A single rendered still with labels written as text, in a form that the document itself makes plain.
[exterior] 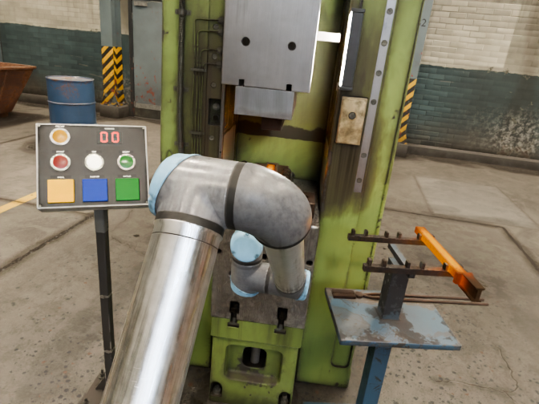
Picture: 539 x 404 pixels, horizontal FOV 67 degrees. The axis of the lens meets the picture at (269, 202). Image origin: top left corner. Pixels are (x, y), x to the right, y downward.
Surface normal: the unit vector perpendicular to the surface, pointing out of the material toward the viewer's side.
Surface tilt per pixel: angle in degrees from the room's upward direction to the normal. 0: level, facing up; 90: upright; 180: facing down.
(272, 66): 90
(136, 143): 60
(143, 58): 90
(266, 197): 66
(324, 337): 90
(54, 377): 0
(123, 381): 52
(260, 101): 90
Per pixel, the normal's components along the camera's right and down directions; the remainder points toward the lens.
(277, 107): -0.10, 0.35
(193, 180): -0.10, -0.33
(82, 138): 0.33, -0.15
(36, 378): 0.09, -0.93
